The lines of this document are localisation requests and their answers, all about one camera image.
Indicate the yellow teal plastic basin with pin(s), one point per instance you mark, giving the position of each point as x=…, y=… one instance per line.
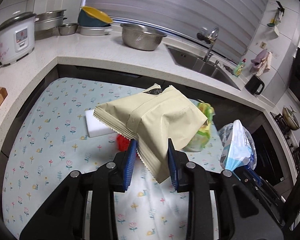
x=92, y=17

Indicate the white foam sponge block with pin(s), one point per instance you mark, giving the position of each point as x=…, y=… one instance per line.
x=95, y=127

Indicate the stainless steel sink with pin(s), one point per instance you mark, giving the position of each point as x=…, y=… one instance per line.
x=195, y=63

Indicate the white blue wrapper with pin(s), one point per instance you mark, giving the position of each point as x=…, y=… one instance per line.
x=236, y=147

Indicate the black gas stove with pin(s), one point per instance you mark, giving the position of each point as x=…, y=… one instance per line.
x=287, y=133

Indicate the dark steel wool scrubber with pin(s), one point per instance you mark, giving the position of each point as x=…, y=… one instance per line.
x=229, y=69

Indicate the floral light blue tablecloth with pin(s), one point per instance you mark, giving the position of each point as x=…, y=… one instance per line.
x=54, y=140

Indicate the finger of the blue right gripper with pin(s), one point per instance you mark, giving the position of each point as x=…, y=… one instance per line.
x=252, y=174

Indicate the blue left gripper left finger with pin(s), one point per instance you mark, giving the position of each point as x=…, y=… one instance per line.
x=128, y=163

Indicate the green dish soap bottle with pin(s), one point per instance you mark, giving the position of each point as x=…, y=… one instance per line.
x=238, y=69

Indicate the small steel bowl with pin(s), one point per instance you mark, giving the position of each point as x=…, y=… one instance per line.
x=67, y=29

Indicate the red plastic bag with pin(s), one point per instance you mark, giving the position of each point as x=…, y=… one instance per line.
x=122, y=143

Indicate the purple hanging cloth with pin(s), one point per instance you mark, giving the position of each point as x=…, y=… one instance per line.
x=257, y=60

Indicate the stacked steel steamer pots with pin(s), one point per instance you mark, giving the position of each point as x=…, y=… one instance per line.
x=49, y=20

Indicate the beige paper snack bag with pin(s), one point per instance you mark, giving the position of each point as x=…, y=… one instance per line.
x=152, y=118

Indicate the black electric kettle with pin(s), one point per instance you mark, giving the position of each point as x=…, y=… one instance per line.
x=255, y=85

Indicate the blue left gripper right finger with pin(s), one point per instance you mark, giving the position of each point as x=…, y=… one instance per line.
x=172, y=164

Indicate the wall shelf with utensils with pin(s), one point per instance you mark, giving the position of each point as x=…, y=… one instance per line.
x=276, y=20

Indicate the white rice cooker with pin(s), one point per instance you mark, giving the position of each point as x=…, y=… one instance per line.
x=17, y=37

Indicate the chrome kitchen faucet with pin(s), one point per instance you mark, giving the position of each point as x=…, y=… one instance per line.
x=209, y=37

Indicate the pink hanging cloth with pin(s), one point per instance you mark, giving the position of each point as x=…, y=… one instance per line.
x=265, y=64

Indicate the steel colander bowl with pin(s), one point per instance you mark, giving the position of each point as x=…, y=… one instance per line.
x=141, y=37

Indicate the grey zebra window blind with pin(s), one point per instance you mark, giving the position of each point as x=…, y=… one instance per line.
x=237, y=20

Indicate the yellow wall socket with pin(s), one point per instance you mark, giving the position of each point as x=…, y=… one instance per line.
x=263, y=45

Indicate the yellow green plastic bag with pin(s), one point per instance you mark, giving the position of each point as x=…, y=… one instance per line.
x=203, y=135

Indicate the shallow steel tray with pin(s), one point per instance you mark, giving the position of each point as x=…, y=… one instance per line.
x=94, y=31

